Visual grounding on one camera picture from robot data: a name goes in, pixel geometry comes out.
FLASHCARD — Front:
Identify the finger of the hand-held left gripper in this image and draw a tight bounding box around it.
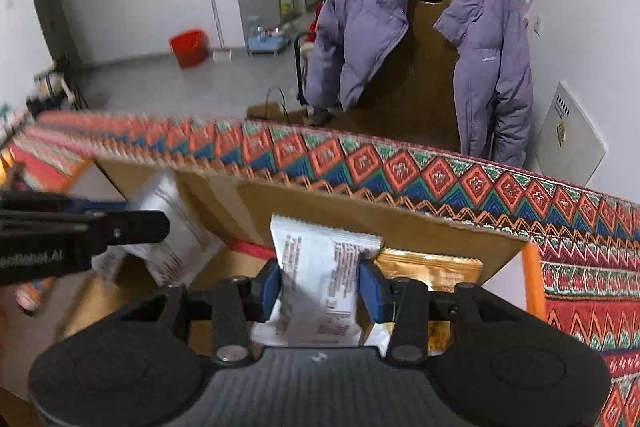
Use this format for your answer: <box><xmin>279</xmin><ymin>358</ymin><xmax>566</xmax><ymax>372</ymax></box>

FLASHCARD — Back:
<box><xmin>0</xmin><ymin>192</ymin><xmax>144</xmax><ymax>212</ymax></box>
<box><xmin>0</xmin><ymin>209</ymin><xmax>171</xmax><ymax>254</ymax></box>

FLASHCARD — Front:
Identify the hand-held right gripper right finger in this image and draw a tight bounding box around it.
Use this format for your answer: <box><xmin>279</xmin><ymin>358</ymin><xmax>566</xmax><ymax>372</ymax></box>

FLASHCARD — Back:
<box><xmin>359</xmin><ymin>258</ymin><xmax>523</xmax><ymax>366</ymax></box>

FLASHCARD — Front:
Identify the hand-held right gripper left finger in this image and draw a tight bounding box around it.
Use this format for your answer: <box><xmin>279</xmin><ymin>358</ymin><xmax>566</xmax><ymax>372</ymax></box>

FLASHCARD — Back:
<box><xmin>119</xmin><ymin>258</ymin><xmax>282</xmax><ymax>369</ymax></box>

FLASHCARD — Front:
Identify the white snack packet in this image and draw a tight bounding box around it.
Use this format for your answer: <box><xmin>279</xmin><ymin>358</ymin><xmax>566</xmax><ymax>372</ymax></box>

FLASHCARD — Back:
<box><xmin>92</xmin><ymin>172</ymin><xmax>226</xmax><ymax>288</ymax></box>
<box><xmin>250</xmin><ymin>214</ymin><xmax>383</xmax><ymax>348</ymax></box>

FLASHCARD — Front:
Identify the red cardboard box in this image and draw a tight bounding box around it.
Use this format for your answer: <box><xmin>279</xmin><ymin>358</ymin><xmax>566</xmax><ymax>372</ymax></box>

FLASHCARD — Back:
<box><xmin>55</xmin><ymin>157</ymin><xmax>546</xmax><ymax>358</ymax></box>

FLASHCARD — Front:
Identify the orange packet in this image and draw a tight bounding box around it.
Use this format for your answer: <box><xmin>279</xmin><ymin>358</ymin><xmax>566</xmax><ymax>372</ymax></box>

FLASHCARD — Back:
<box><xmin>15</xmin><ymin>279</ymin><xmax>51</xmax><ymax>313</ymax></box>

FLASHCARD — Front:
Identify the gold snack packet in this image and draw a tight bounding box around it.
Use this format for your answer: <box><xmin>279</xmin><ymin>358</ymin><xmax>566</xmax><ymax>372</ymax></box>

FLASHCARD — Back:
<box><xmin>372</xmin><ymin>248</ymin><xmax>483</xmax><ymax>355</ymax></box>

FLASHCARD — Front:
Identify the patterned red tablecloth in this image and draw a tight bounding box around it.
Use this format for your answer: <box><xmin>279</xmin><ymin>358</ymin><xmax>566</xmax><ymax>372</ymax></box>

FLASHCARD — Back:
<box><xmin>0</xmin><ymin>109</ymin><xmax>640</xmax><ymax>427</ymax></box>

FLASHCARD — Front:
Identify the red plastic bucket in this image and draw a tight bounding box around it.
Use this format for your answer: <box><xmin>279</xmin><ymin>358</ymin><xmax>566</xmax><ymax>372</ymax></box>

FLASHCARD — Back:
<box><xmin>169</xmin><ymin>29</ymin><xmax>210</xmax><ymax>68</ymax></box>

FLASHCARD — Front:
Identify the wooden chair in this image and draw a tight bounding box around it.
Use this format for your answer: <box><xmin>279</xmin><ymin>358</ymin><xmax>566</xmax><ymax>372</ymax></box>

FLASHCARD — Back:
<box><xmin>320</xmin><ymin>0</ymin><xmax>463</xmax><ymax>155</ymax></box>

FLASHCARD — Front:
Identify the white mop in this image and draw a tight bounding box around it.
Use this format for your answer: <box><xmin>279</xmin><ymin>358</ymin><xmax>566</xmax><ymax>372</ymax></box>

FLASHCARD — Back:
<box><xmin>205</xmin><ymin>0</ymin><xmax>232</xmax><ymax>62</ymax></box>

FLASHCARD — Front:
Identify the blue low stand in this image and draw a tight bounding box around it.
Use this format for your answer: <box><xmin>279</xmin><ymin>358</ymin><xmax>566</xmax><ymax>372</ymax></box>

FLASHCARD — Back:
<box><xmin>245</xmin><ymin>14</ymin><xmax>296</xmax><ymax>56</ymax></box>

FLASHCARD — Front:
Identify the black hand trolley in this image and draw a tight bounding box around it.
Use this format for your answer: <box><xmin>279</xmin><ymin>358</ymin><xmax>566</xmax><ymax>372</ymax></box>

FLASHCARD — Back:
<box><xmin>294</xmin><ymin>32</ymin><xmax>321</xmax><ymax>108</ymax></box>

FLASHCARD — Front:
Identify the white flat panel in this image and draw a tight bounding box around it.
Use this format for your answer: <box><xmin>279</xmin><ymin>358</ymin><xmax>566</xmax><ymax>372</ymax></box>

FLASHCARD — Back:
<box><xmin>530</xmin><ymin>81</ymin><xmax>608</xmax><ymax>188</ymax></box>

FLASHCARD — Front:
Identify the purple puffer jacket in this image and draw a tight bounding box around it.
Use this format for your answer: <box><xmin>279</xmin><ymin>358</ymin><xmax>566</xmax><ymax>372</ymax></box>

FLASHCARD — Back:
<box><xmin>305</xmin><ymin>0</ymin><xmax>533</xmax><ymax>168</ymax></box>

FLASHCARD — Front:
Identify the black wire loop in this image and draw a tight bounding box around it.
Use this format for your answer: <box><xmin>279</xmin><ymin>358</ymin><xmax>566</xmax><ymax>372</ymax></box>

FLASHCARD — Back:
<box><xmin>265</xmin><ymin>87</ymin><xmax>288</xmax><ymax>122</ymax></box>

